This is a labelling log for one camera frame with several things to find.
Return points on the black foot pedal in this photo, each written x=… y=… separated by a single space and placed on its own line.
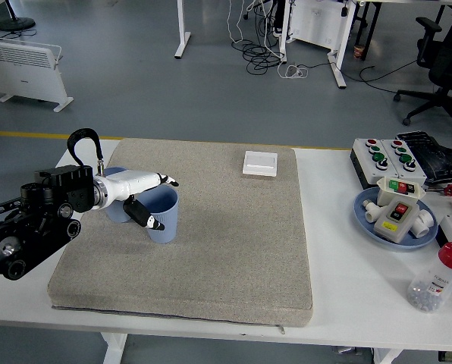
x=434 y=155

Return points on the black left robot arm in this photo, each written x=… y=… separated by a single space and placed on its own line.
x=32 y=227

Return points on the white panel heater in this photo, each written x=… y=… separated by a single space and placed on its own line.
x=317 y=22
x=21 y=72

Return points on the grey red-black push-button switch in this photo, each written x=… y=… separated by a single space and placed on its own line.
x=391 y=227

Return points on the black fan stand base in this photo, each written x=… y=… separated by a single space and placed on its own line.
x=17 y=24

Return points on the white wall switch panel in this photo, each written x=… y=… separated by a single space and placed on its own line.
x=260 y=163

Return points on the blue plate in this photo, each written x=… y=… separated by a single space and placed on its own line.
x=360 y=223

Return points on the black office chair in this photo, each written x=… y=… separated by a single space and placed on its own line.
x=446 y=64

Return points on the blue ribbed cup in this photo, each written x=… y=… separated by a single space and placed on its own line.
x=116 y=214
x=167 y=235

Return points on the clear bottle with red cap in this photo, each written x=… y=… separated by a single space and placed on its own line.
x=434 y=284

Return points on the grey-brown mat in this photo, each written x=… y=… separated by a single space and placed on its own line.
x=211 y=246

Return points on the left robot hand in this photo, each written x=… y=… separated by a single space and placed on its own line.
x=131 y=186

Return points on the white green-red button switch box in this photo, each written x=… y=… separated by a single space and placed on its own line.
x=385 y=195

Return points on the white pipe fitting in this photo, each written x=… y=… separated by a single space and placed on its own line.
x=372 y=216
x=423 y=223

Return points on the white table leg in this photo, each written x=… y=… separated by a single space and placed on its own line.
x=114 y=349
x=387 y=358

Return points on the grey four-button control box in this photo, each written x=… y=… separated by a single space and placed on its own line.
x=366 y=167
x=417 y=176

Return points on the white desk leg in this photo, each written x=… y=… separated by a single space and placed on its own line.
x=283 y=45
x=339 y=76
x=182 y=38

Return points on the small can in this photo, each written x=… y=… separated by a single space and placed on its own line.
x=359 y=52

